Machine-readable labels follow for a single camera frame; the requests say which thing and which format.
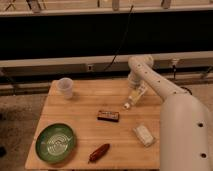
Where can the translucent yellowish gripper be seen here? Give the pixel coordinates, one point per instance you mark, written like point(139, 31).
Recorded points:
point(138, 92)

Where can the white plastic bottle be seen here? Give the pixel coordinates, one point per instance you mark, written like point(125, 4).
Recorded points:
point(129, 102)

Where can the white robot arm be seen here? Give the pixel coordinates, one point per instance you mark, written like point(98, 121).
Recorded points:
point(183, 120)

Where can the green ceramic bowl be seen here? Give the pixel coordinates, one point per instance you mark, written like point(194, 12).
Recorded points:
point(55, 143)

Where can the dark brown rectangular block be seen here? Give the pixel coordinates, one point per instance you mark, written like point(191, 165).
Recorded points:
point(108, 116)

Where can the white wrapped packet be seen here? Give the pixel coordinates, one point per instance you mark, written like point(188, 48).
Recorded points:
point(144, 135)

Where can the wooden slatted table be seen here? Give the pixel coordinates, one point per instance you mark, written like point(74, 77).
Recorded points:
point(80, 112)

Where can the red brown sausage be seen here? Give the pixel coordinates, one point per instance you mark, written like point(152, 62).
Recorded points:
point(98, 153)

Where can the clear plastic cup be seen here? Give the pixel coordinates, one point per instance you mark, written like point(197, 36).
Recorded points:
point(65, 87)

